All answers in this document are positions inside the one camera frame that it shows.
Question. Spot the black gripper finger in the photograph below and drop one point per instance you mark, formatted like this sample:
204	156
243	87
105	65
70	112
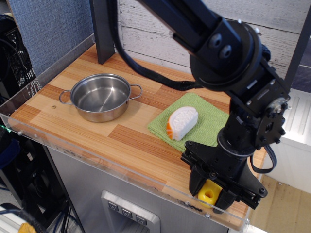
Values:
226	198
196	181

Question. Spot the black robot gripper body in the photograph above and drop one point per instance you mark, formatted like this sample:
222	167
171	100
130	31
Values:
228	168

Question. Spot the yellow handled white toy knife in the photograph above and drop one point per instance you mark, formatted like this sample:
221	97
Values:
209	194

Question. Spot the stainless steel pot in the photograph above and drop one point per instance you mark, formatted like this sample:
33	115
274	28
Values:
101	97

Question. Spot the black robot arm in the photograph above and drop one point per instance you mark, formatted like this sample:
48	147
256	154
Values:
228	56

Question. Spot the clear acrylic table guard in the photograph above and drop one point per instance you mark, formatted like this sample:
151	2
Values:
120	156

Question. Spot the green folded cloth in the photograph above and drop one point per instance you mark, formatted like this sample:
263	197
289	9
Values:
210	121

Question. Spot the white orange toy food slice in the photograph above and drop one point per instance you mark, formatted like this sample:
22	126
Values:
181	122

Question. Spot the white grooved side unit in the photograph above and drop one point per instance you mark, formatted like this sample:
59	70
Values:
294	151

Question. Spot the silver dispenser panel with buttons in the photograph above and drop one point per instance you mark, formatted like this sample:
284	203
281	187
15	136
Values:
126	217

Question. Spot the yellow black object bottom left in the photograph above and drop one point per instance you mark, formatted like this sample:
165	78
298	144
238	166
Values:
19	221

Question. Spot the black plastic crate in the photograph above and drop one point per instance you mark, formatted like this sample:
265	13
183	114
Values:
16	70

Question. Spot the right dark vertical post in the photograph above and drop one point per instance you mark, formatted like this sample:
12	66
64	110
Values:
299	51

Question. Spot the dark vertical post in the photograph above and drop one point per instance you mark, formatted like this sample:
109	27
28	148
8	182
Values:
103	38
299	51

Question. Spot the left dark vertical post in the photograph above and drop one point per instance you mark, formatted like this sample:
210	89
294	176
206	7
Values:
103	38

